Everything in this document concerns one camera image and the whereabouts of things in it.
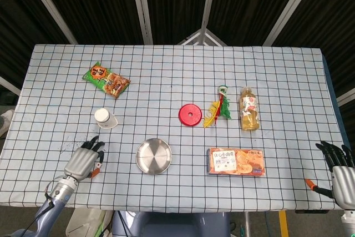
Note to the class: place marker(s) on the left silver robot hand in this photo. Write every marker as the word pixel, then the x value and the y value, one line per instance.
pixel 81 162

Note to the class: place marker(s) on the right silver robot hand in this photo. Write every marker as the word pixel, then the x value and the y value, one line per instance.
pixel 344 181

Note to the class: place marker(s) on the white paper cup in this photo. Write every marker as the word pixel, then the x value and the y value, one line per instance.
pixel 102 116

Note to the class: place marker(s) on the steel round plate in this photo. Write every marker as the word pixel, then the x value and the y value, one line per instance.
pixel 154 156

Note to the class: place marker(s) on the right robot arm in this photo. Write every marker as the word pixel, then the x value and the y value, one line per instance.
pixel 349 220

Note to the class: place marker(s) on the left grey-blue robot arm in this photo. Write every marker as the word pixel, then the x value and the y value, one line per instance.
pixel 59 189

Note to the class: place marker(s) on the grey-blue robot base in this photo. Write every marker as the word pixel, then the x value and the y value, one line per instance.
pixel 172 226

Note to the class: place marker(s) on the green snack bag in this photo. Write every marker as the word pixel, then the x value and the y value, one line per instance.
pixel 106 80

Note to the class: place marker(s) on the white sneaker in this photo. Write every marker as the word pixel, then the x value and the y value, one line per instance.
pixel 6 117

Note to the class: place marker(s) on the dark blue under cloth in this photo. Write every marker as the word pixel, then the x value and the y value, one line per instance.
pixel 332 81

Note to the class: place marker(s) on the orange blue cookie box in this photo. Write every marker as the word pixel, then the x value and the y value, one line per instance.
pixel 241 162

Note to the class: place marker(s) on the white table leg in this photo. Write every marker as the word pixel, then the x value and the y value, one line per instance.
pixel 247 224

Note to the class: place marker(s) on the amber tea bottle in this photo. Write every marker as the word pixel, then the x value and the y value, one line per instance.
pixel 249 109

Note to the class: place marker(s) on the red plastic disc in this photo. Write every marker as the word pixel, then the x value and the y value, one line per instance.
pixel 195 116

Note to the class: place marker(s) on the blue checkered tablecloth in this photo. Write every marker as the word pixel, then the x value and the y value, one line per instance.
pixel 177 67

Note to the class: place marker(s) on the colourful feather shuttlecock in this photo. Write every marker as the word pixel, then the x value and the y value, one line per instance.
pixel 220 106

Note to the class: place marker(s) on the white metal frame bar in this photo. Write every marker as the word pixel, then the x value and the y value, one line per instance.
pixel 8 85
pixel 346 96

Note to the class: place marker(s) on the white metal frame post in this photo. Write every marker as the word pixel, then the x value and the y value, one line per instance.
pixel 291 6
pixel 50 6
pixel 207 1
pixel 141 6

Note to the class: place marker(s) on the white triangular frame brace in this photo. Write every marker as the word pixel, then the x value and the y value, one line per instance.
pixel 203 33

